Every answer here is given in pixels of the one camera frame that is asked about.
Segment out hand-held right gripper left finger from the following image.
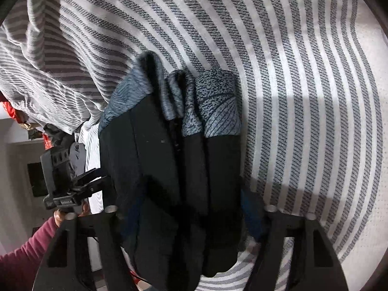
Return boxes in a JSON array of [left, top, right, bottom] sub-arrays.
[[32, 198, 144, 291]]

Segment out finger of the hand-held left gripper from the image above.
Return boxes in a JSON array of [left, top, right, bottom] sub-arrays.
[[73, 168, 104, 184], [76, 177, 111, 195]]

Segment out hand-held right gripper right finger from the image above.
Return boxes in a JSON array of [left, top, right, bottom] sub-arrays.
[[241, 185, 349, 291]]

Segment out black pants with blue cuffs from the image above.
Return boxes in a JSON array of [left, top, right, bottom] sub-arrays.
[[98, 50, 243, 291]]

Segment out person's left forearm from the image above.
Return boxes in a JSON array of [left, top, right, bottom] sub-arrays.
[[0, 217, 60, 291]]

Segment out person's left hand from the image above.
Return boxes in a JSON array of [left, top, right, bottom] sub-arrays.
[[53, 202, 92, 228]]

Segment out black screen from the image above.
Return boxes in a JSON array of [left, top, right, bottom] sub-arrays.
[[27, 162, 49, 197]]

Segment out grey buttoned garment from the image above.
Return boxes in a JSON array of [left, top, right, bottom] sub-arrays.
[[68, 141, 88, 174]]

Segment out dark grey cloth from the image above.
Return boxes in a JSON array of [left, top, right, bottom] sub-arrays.
[[44, 123, 78, 150]]

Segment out red cloth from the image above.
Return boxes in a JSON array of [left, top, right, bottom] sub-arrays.
[[0, 101, 20, 122]]

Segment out grey white striped duvet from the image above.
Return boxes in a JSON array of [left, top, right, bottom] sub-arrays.
[[0, 0, 140, 135]]

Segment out grey white striped bed sheet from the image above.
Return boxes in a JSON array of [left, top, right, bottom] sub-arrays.
[[29, 0, 388, 291]]

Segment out red cable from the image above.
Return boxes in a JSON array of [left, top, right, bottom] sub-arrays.
[[129, 269, 146, 283]]

